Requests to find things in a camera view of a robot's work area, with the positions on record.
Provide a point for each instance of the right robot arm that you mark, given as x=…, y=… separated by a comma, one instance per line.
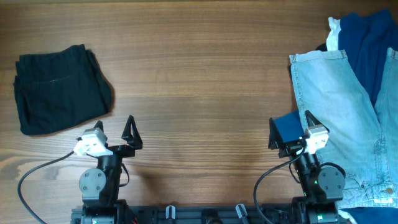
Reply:
x=322, y=184

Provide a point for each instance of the folded black shorts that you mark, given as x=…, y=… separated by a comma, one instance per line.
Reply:
x=59, y=90

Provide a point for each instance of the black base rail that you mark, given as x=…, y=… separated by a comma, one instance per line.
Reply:
x=211, y=214

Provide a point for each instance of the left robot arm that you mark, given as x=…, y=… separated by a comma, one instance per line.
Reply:
x=100, y=185

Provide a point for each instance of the light blue denim shorts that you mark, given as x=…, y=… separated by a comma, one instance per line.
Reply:
x=363, y=135

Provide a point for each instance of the dark blue garment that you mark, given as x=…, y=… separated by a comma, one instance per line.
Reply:
x=365, y=41

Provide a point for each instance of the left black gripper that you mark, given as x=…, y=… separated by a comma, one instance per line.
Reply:
x=132, y=141

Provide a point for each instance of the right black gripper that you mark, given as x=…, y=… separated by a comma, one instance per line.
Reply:
x=277, y=141

